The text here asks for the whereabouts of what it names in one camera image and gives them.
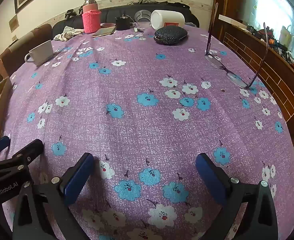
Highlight black sofa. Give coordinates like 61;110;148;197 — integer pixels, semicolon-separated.
52;1;200;40

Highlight black glasses case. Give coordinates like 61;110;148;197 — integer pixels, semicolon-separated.
154;26;188;46

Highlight white plastic jar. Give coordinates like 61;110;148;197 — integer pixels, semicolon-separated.
150;10;185;30

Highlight purple-framed eyeglasses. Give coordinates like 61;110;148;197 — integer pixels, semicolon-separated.
204;2;270;89

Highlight white mug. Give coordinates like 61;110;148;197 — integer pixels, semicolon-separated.
25;40;55;67

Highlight clear glass bowl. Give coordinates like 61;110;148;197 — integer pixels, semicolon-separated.
134;9;152;28

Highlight white board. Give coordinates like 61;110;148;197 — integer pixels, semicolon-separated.
218;14;247;28

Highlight brown chair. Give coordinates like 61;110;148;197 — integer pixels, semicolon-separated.
0;24;53;78

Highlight wooden cabinet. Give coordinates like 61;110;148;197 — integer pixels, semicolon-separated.
213;0;294;138

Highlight purple floral tablecloth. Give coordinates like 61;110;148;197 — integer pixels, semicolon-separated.
0;26;294;240

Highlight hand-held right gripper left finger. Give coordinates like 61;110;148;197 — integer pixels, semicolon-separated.
12;152;95;240

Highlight pile of assorted trinkets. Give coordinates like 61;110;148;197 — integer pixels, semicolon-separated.
247;22;294;80

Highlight small black box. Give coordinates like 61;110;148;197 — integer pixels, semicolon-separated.
115;15;132;30

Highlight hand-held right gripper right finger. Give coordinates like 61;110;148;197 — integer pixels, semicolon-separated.
196;153;278;240

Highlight white rag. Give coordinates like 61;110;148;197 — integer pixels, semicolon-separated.
53;26;84;42

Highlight pink knit-sleeved thermos bottle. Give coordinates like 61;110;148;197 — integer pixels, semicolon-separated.
81;0;102;34

